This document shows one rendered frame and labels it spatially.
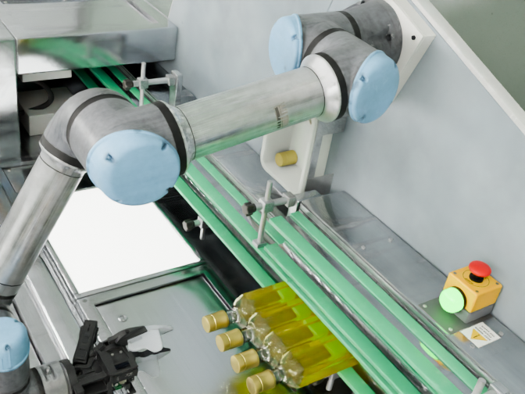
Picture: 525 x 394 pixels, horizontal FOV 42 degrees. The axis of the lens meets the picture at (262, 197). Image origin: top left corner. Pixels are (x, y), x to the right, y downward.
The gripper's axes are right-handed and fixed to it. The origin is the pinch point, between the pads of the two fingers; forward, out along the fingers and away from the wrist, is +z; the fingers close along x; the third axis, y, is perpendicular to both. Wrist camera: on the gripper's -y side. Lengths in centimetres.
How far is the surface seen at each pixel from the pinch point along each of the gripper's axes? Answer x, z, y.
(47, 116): -10, 13, -110
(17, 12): 20, 8, -120
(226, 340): 1.5, 10.0, 6.6
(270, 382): 1.0, 12.4, 18.7
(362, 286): 13.7, 33.8, 14.8
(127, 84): 15, 25, -77
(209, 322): 1.4, 9.4, 1.0
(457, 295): 21, 41, 30
